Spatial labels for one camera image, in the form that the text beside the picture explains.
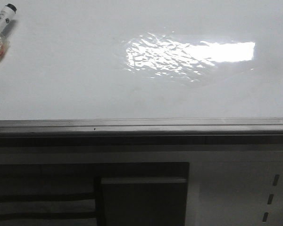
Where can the white marker with black tip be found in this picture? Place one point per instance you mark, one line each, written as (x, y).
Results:
(6, 16)

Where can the grey box under table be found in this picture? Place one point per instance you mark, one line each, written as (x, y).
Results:
(145, 201)

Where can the white perforated metal panel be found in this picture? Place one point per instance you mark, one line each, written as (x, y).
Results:
(240, 194)

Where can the white whiteboard with aluminium frame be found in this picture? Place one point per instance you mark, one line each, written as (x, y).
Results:
(179, 67)

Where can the black slatted chair frame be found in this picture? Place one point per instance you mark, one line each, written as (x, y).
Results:
(50, 195)

